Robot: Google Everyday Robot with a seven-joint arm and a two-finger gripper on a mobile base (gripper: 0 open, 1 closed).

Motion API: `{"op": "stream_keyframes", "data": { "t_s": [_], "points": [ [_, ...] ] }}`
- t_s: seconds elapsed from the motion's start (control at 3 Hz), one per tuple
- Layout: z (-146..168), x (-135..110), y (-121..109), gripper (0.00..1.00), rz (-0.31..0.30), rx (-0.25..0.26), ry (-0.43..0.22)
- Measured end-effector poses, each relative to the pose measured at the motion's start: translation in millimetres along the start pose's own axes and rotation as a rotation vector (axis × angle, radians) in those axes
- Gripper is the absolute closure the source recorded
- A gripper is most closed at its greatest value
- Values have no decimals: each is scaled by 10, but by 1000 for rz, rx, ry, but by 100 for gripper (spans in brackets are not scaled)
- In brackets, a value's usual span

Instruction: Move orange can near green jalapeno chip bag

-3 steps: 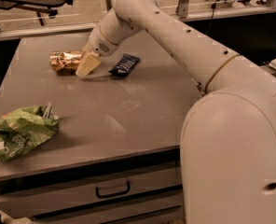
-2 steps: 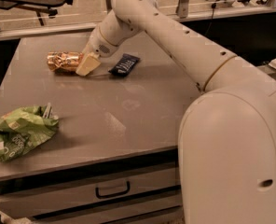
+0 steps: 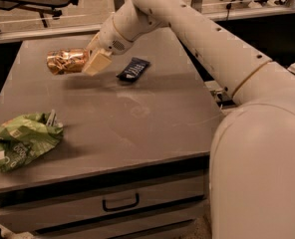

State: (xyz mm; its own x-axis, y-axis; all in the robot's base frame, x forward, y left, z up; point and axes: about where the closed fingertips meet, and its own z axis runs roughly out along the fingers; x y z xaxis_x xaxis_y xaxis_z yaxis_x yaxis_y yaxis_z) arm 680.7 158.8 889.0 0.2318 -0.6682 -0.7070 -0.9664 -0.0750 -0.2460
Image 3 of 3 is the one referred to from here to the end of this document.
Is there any grey cabinet drawer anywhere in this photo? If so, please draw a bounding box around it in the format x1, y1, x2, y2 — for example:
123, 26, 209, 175
0, 171, 204, 232

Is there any grey lower drawer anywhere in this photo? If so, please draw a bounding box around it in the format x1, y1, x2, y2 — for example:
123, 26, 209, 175
34, 197, 208, 239

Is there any green jalapeno chip bag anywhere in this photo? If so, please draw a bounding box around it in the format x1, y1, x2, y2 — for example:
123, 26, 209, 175
0, 110, 64, 172

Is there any black drawer handle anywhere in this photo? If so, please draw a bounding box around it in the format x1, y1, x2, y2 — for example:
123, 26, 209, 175
102, 193, 141, 212

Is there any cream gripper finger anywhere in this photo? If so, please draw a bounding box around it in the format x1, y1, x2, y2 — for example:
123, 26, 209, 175
83, 49, 112, 76

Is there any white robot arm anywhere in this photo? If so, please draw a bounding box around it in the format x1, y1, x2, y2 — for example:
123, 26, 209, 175
85, 0, 295, 239

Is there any black hanging cable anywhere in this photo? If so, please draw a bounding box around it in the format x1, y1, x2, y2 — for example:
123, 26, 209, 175
224, 3, 232, 22

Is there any dark blue snack bar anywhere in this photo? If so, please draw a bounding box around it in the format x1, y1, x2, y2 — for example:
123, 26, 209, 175
117, 57, 150, 83

